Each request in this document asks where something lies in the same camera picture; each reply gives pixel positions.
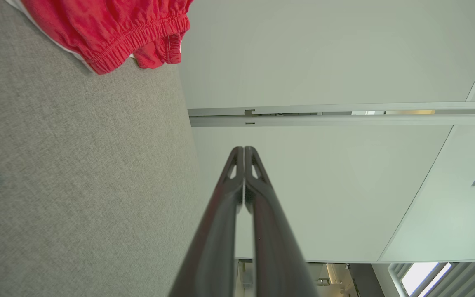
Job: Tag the grey partition frame post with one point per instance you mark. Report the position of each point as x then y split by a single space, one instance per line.
344 120

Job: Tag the red shorts white side stripe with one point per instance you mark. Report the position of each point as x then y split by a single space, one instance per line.
109 29

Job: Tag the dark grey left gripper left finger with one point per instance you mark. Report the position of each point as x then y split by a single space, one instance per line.
212 255

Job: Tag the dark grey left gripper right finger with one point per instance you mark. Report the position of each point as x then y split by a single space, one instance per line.
276 255

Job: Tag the window with grey blinds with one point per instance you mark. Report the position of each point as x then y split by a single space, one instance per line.
421 276

